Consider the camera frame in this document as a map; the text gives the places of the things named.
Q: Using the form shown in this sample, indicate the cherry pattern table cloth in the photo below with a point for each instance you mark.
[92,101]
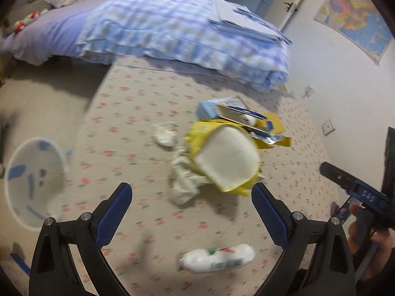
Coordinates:
[181,235]

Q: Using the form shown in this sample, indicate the wall socket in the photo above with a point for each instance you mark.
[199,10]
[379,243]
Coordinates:
[328,127]

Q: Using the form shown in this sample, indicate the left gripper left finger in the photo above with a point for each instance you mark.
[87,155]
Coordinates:
[53,271]

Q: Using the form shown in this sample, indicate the red white plush toy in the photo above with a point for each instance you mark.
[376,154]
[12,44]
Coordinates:
[21,24]

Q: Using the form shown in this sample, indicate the light blue carton box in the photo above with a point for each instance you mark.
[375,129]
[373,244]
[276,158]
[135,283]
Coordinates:
[206,109]

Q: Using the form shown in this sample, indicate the white tissue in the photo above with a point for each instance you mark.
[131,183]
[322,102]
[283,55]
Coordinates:
[165,134]

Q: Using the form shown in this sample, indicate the blue white snack box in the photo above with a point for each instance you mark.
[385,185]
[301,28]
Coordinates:
[240,116]

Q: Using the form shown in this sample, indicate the white drink bottle green label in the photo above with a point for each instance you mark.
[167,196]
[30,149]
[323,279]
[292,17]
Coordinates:
[216,259]

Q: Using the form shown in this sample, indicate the blue plaid folded quilt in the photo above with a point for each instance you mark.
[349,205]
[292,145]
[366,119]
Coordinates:
[186,31]

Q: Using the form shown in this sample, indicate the white wall plug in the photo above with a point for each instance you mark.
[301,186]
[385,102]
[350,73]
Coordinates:
[309,91]

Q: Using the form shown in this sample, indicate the yellow snack wrapper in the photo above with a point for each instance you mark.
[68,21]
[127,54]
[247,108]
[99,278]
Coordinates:
[274,132]

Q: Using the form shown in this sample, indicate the yellow sponge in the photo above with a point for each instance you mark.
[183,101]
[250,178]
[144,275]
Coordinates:
[224,153]

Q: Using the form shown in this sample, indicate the world map poster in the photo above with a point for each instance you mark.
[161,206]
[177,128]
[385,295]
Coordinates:
[360,22]

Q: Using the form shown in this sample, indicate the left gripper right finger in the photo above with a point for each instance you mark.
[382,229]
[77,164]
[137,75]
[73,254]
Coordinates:
[315,257]

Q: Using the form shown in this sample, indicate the pale green tissue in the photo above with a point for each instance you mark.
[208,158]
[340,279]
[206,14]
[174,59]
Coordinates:
[185,182]

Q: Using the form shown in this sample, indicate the folded white blue sheet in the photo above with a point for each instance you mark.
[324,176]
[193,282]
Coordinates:
[237,19]

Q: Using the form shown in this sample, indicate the white round trash bin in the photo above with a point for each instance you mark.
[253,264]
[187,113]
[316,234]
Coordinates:
[35,182]

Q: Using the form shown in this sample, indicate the person's right hand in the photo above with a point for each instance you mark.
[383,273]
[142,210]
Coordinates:
[370,243]

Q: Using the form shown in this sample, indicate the lavender bed sheet mattress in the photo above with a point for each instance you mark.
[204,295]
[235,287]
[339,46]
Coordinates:
[55,33]

